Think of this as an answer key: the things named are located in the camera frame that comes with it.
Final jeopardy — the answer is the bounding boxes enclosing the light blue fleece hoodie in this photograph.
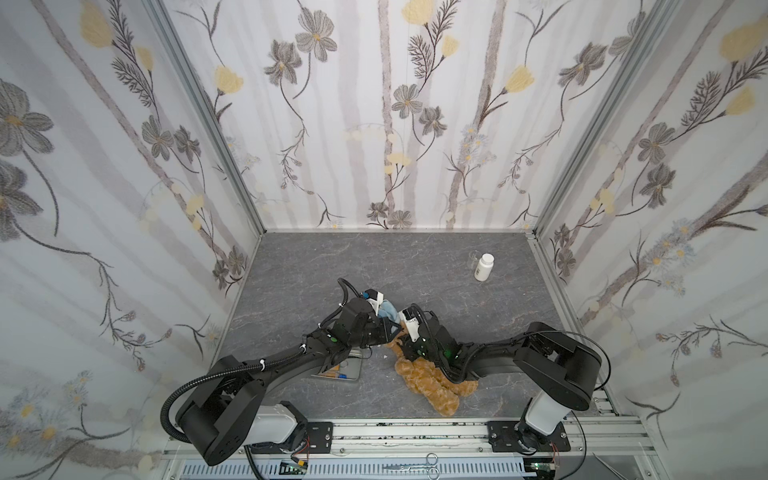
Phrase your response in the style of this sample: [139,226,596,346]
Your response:
[377,300,400,325]

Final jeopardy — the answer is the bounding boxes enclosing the brown teddy bear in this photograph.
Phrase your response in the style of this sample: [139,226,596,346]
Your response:
[387,335,478,417]

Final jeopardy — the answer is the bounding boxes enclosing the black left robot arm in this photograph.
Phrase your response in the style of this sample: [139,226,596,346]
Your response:
[159,278,402,466]

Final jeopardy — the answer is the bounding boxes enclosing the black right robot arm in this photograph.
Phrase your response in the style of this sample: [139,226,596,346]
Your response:
[399,304,602,455]

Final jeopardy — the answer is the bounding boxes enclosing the white plastic bottle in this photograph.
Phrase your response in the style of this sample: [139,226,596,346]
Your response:
[474,253,495,282]

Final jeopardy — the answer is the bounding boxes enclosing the clear plastic cup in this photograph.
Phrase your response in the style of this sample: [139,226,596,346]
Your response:
[467,250,482,270]

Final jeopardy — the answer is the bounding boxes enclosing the metal scissors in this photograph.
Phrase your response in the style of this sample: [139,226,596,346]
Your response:
[382,453,441,480]

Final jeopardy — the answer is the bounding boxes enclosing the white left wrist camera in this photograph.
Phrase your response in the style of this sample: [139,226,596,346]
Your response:
[362,289,385,316]

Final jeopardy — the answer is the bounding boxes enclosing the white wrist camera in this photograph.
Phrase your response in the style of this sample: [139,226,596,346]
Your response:
[362,289,385,316]
[398,307,420,342]

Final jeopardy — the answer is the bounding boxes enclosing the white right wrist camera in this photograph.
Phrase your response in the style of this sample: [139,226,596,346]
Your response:
[398,307,420,342]

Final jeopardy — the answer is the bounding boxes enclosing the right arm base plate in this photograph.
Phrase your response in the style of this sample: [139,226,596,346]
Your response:
[486,421,571,456]

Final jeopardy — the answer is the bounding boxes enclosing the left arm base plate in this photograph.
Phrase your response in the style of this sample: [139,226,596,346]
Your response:
[247,422,334,455]

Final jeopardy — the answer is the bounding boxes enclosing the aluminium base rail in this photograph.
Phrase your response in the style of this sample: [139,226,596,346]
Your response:
[163,415,669,479]

